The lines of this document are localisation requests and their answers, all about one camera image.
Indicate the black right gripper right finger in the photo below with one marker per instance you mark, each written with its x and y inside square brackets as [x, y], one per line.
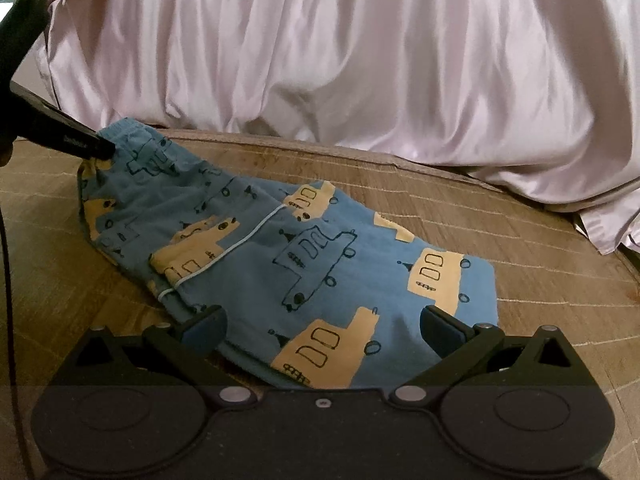
[462, 350]

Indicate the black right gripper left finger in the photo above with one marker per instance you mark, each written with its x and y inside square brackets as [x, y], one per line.
[188, 346]

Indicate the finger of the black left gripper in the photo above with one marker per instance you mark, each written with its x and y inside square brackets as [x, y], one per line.
[65, 127]

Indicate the blue patterned child pants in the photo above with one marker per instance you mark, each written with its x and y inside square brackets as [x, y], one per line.
[319, 290]

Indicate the pink satin bed sheet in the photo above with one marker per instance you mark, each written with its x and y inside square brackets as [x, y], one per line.
[538, 96]

